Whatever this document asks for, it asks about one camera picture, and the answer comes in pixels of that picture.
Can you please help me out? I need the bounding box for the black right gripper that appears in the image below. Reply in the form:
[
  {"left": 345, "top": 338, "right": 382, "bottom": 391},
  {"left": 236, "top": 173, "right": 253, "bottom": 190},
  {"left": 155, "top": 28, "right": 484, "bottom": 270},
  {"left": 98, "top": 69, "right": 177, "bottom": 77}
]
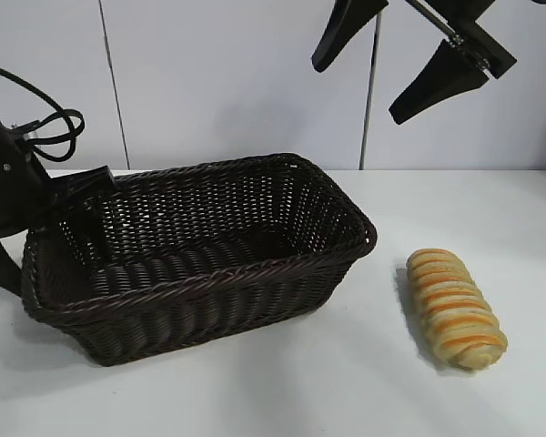
[{"left": 312, "top": 0, "right": 518, "bottom": 125}]

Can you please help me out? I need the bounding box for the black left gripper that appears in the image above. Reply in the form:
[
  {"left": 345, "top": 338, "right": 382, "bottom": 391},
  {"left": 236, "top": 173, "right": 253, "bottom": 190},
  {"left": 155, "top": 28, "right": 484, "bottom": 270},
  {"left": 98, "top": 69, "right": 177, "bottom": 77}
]
[{"left": 0, "top": 97, "right": 116, "bottom": 293}]

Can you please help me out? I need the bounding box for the dark brown wicker basket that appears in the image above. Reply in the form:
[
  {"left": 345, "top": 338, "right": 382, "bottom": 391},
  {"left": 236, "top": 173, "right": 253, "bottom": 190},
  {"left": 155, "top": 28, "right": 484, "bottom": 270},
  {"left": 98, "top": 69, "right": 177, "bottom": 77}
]
[{"left": 20, "top": 153, "right": 378, "bottom": 368}]

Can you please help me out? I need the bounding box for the long twisted striped bread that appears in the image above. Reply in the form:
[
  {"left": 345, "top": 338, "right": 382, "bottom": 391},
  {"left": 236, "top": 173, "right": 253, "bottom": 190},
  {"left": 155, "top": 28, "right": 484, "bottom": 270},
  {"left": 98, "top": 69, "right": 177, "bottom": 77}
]
[{"left": 405, "top": 248, "right": 510, "bottom": 372}]

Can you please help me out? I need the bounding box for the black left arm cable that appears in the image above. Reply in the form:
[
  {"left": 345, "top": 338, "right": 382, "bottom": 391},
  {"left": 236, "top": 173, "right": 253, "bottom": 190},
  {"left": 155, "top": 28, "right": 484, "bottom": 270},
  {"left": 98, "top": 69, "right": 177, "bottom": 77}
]
[{"left": 0, "top": 61, "right": 86, "bottom": 164}]

